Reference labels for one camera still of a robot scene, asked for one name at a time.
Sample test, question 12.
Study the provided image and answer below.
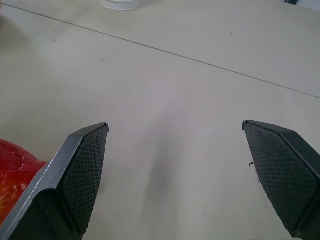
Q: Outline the white ribbed container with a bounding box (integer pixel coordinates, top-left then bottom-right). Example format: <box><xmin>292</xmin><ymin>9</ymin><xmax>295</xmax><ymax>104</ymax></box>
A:
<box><xmin>99</xmin><ymin>0</ymin><xmax>140</xmax><ymax>11</ymax></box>

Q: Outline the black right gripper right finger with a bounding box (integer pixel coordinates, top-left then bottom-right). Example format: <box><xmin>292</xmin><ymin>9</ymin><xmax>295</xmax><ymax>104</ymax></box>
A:
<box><xmin>241</xmin><ymin>119</ymin><xmax>320</xmax><ymax>240</ymax></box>

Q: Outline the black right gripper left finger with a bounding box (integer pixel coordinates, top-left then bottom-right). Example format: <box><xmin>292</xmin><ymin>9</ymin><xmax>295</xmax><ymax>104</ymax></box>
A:
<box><xmin>0</xmin><ymin>122</ymin><xmax>110</xmax><ymax>240</ymax></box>

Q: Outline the red plastic object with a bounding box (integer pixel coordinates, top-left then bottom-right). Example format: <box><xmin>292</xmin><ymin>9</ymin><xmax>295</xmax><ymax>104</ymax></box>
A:
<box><xmin>0</xmin><ymin>139</ymin><xmax>48</xmax><ymax>219</ymax></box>

